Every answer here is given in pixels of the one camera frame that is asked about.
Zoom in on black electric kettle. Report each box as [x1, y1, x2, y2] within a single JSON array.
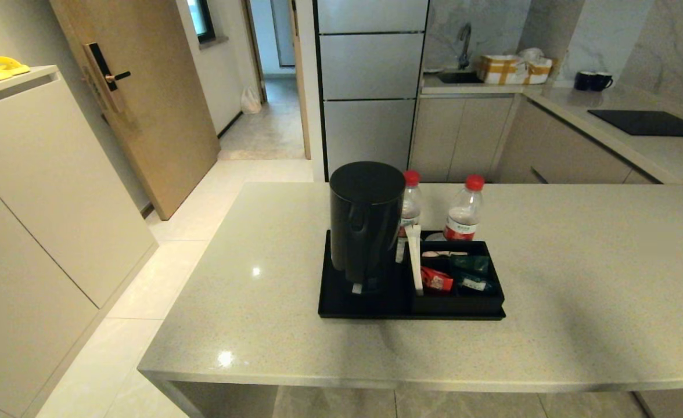
[[329, 161, 407, 296]]

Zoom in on clear water bottle red cap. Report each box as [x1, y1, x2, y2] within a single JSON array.
[[398, 170, 423, 263], [443, 175, 486, 242]]

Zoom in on dark green tea packet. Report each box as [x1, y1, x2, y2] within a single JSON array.
[[451, 255, 490, 276], [455, 272, 491, 291]]

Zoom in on red sachet packet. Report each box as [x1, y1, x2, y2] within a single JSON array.
[[421, 265, 454, 291]]

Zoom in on white long paper sachet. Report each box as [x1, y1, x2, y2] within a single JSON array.
[[405, 225, 425, 292]]

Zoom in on silver refrigerator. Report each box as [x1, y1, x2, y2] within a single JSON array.
[[312, 0, 429, 183]]

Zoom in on narrow wooden door leaf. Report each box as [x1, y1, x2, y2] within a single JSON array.
[[288, 0, 312, 160]]

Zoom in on black rectangular serving tray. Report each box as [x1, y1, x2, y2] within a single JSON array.
[[318, 229, 506, 320]]

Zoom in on beige kitchen base cabinets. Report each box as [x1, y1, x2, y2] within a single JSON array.
[[409, 93, 662, 185]]

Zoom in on black compartment organizer box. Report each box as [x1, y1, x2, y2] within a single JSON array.
[[409, 239, 505, 312]]

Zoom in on dark kitchen sink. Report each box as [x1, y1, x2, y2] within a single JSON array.
[[438, 71, 484, 85]]

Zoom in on chrome kitchen faucet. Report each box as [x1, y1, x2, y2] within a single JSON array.
[[458, 23, 473, 70]]

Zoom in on light wooden door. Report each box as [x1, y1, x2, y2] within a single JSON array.
[[49, 0, 221, 221]]

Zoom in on yellow white box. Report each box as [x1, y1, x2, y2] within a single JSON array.
[[477, 55, 553, 86]]

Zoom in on dark framed window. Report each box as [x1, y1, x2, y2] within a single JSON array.
[[188, 0, 215, 44]]

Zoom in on black induction cooktop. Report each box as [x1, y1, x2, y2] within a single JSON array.
[[587, 110, 683, 138]]

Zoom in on white plastic bag with handles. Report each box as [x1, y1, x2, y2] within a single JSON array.
[[240, 87, 262, 114]]

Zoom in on black door lock handle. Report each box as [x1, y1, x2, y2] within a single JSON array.
[[83, 43, 132, 114]]

